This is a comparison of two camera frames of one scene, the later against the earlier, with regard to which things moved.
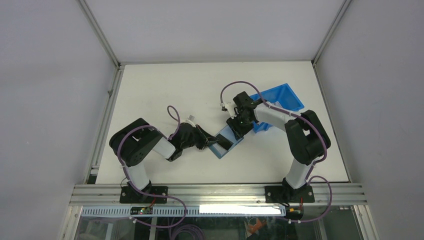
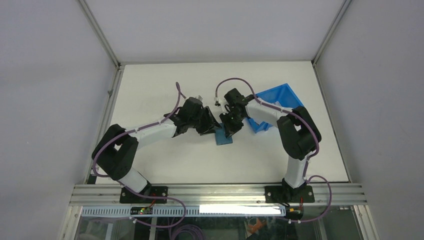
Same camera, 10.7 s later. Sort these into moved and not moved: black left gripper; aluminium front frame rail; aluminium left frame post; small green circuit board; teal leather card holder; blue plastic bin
Moved: teal leather card holder; black left gripper
Not moved: aluminium front frame rail; small green circuit board; blue plastic bin; aluminium left frame post
